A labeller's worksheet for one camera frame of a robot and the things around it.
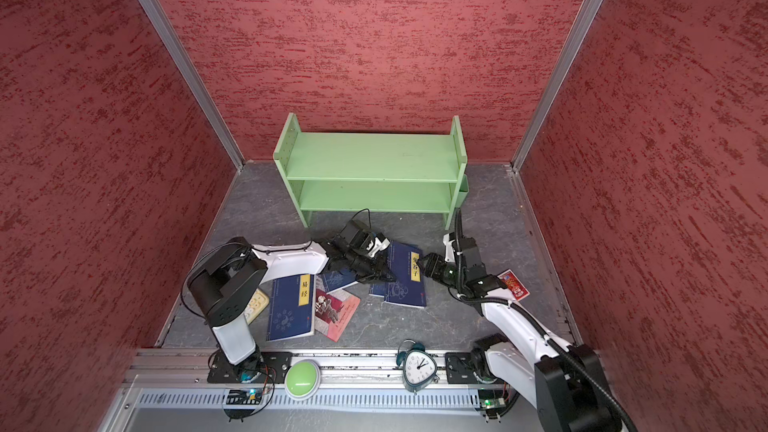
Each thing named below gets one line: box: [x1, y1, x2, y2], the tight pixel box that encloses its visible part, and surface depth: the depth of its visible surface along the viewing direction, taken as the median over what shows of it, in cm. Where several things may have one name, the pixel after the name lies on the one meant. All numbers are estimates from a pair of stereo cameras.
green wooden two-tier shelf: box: [273, 113, 467, 230], surface depth 88 cm
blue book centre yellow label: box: [323, 270, 359, 294], surface depth 89 cm
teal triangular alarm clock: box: [393, 338, 440, 394], surface depth 73 cm
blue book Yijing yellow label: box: [266, 274, 315, 342], surface depth 82 cm
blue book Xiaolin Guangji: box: [368, 282, 388, 298], surface depth 89 cm
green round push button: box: [284, 359, 322, 401], surface depth 72 cm
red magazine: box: [314, 288, 361, 342], surface depth 85 cm
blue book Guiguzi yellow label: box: [384, 241, 427, 309], surface depth 87 cm
